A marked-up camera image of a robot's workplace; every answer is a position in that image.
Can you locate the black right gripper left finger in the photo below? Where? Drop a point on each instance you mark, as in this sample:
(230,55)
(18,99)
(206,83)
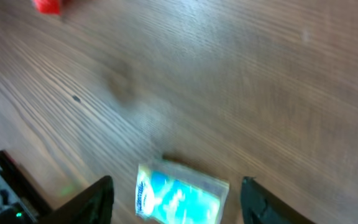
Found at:
(94,205)

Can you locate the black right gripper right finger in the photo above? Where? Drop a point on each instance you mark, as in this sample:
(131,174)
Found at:
(260,206)

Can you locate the teal tissue pack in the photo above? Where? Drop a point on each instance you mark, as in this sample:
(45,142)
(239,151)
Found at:
(169,192)

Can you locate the red snack packet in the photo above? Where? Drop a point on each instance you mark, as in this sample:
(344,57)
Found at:
(48,6)

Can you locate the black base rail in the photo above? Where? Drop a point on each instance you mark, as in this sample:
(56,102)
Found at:
(19,201)

